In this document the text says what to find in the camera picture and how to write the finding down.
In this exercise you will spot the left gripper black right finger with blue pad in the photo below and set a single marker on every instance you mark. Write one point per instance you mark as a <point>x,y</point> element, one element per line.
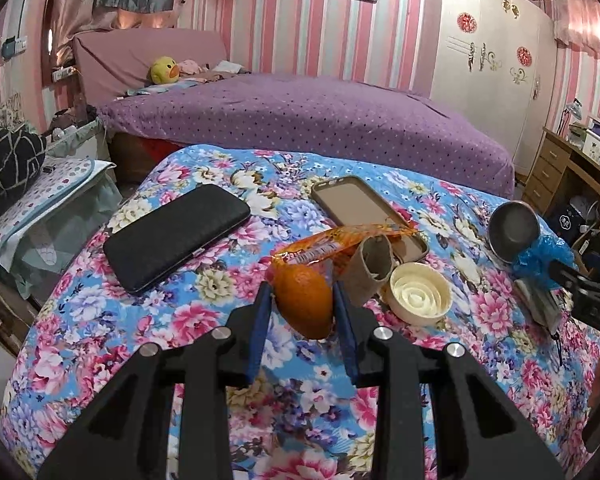
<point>478,431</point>

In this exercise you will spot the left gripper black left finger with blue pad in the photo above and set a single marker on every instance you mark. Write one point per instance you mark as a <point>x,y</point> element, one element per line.
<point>123,433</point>

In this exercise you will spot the blue plastic bag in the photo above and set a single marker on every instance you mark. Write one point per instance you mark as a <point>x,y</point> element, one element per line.
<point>533,263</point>

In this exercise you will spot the cream round plastic lid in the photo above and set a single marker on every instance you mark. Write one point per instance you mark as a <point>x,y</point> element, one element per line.
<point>417,294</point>

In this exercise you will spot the cardboard toilet roll tube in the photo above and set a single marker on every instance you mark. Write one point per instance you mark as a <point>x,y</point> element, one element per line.
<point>368,270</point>

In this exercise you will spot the orange tangerine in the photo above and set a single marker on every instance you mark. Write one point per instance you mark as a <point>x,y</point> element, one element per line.
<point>304,299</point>

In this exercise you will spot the orange snack wrapper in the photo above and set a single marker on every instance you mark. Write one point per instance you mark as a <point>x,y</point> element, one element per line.
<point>339,245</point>

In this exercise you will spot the pink mug dark inside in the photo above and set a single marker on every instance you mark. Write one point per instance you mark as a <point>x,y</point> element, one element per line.
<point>512,228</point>

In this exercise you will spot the wooden desk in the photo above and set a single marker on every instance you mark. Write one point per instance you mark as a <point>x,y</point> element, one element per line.
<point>560,172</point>

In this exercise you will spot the desk lamp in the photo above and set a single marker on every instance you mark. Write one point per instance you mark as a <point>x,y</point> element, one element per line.
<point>572,110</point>

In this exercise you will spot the floral bed cover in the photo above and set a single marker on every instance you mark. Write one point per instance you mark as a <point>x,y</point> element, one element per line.
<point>302,418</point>

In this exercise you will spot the black long wallet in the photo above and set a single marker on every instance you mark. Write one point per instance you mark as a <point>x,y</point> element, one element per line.
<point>151,248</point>

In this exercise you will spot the dotted fabric storage box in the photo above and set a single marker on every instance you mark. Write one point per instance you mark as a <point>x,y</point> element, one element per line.
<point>41,233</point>

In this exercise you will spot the purple dotted bedspread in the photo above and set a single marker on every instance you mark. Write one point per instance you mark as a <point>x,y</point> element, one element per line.
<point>324,116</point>

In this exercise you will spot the white wardrobe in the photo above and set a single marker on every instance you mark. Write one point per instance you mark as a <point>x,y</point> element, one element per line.
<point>493,61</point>

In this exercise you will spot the brown phone case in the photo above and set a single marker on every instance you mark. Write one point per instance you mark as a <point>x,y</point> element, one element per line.
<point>350,201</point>

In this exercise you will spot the pink window valance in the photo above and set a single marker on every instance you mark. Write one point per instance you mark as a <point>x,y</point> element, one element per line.
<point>577,23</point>

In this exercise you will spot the black patterned bag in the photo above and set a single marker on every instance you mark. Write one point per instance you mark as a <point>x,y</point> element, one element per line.
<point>22,155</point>

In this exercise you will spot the yellow duck plush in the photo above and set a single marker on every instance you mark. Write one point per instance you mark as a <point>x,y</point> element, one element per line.
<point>164,71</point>

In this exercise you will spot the pink headboard cover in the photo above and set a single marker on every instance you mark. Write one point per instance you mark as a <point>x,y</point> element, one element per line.
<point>111,63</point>

